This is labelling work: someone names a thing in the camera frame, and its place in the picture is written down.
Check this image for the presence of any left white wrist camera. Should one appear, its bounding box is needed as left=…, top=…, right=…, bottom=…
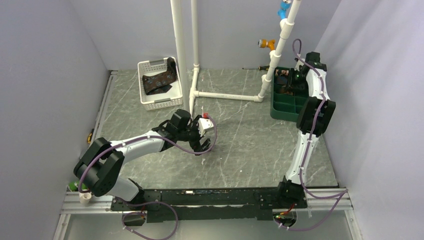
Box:
left=197, top=115, right=214, bottom=137

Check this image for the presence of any green pipe fitting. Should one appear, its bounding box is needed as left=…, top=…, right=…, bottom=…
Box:
left=67, top=180, right=88, bottom=192

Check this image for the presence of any orange nozzle fitting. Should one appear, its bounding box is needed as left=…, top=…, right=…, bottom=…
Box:
left=258, top=39, right=276, bottom=51

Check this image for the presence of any white perforated plastic basket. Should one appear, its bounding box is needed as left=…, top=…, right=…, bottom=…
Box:
left=137, top=56, right=183, bottom=111

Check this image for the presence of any black yellow screwdriver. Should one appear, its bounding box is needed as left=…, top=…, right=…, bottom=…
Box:
left=242, top=65, right=270, bottom=71

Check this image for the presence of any dark brown patterned tie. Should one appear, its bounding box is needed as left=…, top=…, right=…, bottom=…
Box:
left=141, top=57, right=178, bottom=96

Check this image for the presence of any rolled dark tie in tray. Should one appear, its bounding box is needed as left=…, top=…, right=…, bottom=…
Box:
left=274, top=69, right=290, bottom=86

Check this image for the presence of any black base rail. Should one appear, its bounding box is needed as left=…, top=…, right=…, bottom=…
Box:
left=110, top=186, right=308, bottom=223

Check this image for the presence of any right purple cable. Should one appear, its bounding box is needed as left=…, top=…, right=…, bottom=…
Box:
left=273, top=38, right=349, bottom=232

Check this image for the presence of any white pipe coupling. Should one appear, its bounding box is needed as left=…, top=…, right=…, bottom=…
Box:
left=78, top=192, right=92, bottom=205

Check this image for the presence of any colourful patterned tie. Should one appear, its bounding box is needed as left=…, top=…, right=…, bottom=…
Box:
left=275, top=84, right=295, bottom=96

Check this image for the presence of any blue nozzle fitting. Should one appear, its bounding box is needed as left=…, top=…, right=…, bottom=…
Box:
left=277, top=0, right=292, bottom=19

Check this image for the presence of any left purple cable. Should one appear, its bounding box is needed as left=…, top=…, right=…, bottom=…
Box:
left=77, top=114, right=219, bottom=240

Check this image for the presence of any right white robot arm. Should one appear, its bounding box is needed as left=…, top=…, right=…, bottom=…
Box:
left=275, top=51, right=336, bottom=208

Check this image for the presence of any green compartment tray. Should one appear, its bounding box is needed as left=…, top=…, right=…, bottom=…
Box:
left=270, top=67, right=308, bottom=122

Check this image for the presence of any purple cable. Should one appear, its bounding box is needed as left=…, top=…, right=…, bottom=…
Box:
left=273, top=38, right=349, bottom=232
left=77, top=114, right=219, bottom=240

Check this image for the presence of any white PVC pipe frame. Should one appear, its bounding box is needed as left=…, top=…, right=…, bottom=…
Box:
left=170, top=0, right=301, bottom=113

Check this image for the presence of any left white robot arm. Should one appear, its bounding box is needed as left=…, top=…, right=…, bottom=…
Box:
left=73, top=109, right=218, bottom=210

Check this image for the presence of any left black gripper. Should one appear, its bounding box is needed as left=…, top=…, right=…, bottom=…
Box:
left=177, top=115, right=211, bottom=155

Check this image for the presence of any yellow black tape measure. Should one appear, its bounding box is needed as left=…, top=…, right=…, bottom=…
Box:
left=86, top=132, right=93, bottom=144

